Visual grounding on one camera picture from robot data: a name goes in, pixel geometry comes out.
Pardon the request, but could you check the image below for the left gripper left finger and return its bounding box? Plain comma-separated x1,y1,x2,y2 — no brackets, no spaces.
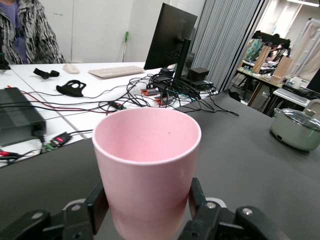
0,178,111,240

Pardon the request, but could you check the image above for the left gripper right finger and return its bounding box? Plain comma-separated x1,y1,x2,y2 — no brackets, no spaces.
178,177,283,240

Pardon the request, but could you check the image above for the pink plastic cup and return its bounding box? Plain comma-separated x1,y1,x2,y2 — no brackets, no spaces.
91,107,202,240

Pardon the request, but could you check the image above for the green circuit board red display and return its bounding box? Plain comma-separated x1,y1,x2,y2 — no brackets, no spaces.
41,131,73,153

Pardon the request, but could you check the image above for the red clip lead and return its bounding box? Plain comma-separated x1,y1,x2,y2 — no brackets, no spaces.
0,148,20,161

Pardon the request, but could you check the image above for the pale green cooking pot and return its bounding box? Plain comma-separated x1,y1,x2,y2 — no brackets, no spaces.
270,99,320,152

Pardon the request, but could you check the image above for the black power supply box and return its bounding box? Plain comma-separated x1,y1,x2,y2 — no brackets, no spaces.
0,86,47,147

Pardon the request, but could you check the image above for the small board red LED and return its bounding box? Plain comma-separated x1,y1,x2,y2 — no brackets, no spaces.
107,100,127,111

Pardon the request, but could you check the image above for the orange grey adapter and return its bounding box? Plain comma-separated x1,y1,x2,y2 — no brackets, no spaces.
139,88,161,97
153,95,174,106

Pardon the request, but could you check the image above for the glass lid beige knob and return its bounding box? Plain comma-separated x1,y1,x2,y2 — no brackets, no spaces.
278,99,320,133

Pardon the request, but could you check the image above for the white desk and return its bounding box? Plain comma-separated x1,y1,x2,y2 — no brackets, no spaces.
0,61,218,169

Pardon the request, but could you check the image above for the black docking hub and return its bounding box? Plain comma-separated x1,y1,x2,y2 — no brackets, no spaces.
159,67,216,94

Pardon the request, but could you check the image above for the white background table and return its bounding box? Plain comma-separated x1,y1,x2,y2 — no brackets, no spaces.
272,86,320,107

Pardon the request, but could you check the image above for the dark brown box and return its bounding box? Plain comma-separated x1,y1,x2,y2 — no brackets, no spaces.
190,67,210,81

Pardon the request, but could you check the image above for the beige computer mouse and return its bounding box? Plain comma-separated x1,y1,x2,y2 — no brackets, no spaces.
61,63,81,75

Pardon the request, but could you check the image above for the black keyboard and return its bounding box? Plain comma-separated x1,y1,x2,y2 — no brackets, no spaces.
281,86,311,101

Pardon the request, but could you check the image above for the beige keyboard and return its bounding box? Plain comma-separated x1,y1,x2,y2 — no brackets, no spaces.
87,65,146,80

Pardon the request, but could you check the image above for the white mug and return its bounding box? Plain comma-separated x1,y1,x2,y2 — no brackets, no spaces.
290,79,304,90

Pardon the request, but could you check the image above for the wooden panel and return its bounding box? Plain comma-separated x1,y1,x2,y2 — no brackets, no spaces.
251,44,272,75

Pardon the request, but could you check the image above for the grey pleated curtain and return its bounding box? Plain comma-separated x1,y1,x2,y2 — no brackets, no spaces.
191,0,266,91

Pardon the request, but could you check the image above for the person in patterned jacket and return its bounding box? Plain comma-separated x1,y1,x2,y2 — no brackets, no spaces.
0,0,66,65

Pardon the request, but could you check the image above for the black computer monitor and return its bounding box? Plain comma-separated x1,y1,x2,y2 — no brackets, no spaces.
143,2,198,81

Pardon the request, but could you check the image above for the thin red wire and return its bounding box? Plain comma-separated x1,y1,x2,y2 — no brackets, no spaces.
6,85,110,114

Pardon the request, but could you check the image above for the thin black loose cable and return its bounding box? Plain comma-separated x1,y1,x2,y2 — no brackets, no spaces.
174,94,240,117

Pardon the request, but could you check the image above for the black printed bracket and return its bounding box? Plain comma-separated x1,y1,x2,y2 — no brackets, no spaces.
55,79,87,98

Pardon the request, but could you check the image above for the black cable tangle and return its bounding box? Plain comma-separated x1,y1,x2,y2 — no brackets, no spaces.
98,73,218,113

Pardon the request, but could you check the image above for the black strap clamp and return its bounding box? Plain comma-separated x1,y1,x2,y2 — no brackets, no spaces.
33,67,61,80

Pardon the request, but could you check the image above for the green handled broom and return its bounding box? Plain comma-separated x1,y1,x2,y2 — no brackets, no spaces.
121,31,130,63

